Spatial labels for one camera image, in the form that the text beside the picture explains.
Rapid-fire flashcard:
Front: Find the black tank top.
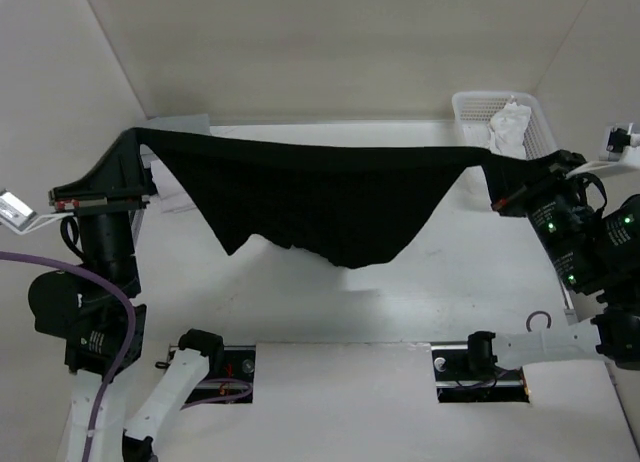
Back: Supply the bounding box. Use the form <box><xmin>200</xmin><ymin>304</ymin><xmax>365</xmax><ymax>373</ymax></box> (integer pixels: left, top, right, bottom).
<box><xmin>137</xmin><ymin>129</ymin><xmax>489</xmax><ymax>269</ymax></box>

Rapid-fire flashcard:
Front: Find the white crumpled tank top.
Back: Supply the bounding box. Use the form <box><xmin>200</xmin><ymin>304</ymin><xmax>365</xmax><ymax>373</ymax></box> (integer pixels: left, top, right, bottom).
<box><xmin>487</xmin><ymin>99</ymin><xmax>532</xmax><ymax>160</ymax></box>

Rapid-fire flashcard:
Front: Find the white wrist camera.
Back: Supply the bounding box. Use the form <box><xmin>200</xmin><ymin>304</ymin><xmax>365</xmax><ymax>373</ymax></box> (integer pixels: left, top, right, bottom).
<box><xmin>0</xmin><ymin>188</ymin><xmax>71</xmax><ymax>236</ymax></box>
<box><xmin>567</xmin><ymin>123</ymin><xmax>639</xmax><ymax>178</ymax></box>

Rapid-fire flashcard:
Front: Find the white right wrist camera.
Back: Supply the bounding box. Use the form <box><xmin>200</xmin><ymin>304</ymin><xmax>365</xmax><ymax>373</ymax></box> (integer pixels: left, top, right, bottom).
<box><xmin>567</xmin><ymin>123</ymin><xmax>639</xmax><ymax>178</ymax></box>

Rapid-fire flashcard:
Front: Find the white folded tank top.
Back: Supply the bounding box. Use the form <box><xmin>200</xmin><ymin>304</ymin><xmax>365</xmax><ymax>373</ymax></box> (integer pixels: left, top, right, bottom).
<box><xmin>150</xmin><ymin>160</ymin><xmax>196</xmax><ymax>213</ymax></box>

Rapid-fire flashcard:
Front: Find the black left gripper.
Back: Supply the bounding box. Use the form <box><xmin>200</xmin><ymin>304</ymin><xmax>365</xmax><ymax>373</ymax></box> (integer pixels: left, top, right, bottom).
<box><xmin>55</xmin><ymin>126</ymin><xmax>155</xmax><ymax>296</ymax></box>

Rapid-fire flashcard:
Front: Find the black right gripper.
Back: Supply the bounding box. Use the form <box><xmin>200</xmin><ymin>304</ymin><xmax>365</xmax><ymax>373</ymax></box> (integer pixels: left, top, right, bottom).
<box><xmin>477</xmin><ymin>146</ymin><xmax>600</xmax><ymax>287</ymax></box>

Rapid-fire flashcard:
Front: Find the grey folded tank top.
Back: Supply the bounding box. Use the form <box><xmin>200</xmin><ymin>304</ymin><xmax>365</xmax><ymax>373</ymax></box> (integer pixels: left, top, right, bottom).
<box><xmin>143</xmin><ymin>114</ymin><xmax>211</xmax><ymax>136</ymax></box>

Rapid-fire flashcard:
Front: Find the white plastic laundry basket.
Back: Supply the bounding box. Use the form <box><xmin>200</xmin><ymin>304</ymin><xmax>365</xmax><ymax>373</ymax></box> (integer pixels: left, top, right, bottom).
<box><xmin>451</xmin><ymin>89</ymin><xmax>560</xmax><ymax>193</ymax></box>

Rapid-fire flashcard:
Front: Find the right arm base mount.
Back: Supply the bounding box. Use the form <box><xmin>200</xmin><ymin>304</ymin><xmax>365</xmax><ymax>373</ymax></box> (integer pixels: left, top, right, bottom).
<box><xmin>430</xmin><ymin>344</ymin><xmax>530</xmax><ymax>404</ymax></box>

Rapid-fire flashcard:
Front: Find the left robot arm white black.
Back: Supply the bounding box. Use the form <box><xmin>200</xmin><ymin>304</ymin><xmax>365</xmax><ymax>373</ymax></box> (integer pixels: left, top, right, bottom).
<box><xmin>28</xmin><ymin>128</ymin><xmax>225</xmax><ymax>461</ymax></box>

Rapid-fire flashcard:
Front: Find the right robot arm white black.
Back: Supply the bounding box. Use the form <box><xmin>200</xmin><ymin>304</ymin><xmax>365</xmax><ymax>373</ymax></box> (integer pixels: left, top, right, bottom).
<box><xmin>463</xmin><ymin>150</ymin><xmax>639</xmax><ymax>378</ymax></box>

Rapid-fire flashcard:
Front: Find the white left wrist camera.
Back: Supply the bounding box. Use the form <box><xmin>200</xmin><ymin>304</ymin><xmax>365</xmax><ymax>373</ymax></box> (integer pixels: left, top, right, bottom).
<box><xmin>0</xmin><ymin>188</ymin><xmax>71</xmax><ymax>236</ymax></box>

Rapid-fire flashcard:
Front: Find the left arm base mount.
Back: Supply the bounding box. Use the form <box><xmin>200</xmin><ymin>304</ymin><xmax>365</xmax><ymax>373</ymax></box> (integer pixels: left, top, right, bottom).
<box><xmin>185</xmin><ymin>344</ymin><xmax>257</xmax><ymax>405</ymax></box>

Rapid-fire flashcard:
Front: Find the left aluminium table rail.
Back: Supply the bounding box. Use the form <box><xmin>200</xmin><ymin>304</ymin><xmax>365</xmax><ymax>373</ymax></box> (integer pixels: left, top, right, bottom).
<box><xmin>130</xmin><ymin>216</ymin><xmax>142</xmax><ymax>233</ymax></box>

